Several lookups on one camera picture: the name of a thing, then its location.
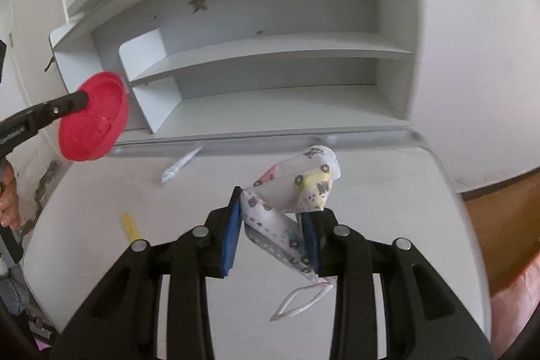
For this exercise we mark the person's left hand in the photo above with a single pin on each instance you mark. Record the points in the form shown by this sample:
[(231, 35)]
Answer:
[(8, 195)]

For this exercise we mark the red plastic lid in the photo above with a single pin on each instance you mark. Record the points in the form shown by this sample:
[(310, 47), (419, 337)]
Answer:
[(90, 124)]

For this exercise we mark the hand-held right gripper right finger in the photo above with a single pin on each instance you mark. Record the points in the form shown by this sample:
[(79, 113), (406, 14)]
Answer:
[(311, 242)]

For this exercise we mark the yellow plastic tube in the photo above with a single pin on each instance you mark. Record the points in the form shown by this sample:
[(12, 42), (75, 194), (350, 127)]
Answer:
[(131, 227)]

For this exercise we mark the printed white face mask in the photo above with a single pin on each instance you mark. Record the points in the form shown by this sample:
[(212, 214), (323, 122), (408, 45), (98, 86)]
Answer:
[(287, 191)]

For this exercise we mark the grey desk shelf unit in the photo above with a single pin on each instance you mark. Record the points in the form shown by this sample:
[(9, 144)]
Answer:
[(274, 5)]

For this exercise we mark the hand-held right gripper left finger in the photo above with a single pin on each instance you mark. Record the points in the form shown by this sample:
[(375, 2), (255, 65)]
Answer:
[(231, 233)]

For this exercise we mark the grey cloth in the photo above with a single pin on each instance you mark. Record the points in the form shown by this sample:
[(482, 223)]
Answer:
[(12, 296)]

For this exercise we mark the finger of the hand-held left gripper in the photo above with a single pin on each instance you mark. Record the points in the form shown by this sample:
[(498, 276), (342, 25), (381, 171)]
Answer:
[(63, 103)]

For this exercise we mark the white toothbrush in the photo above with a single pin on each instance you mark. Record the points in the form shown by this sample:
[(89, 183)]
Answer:
[(179, 166)]

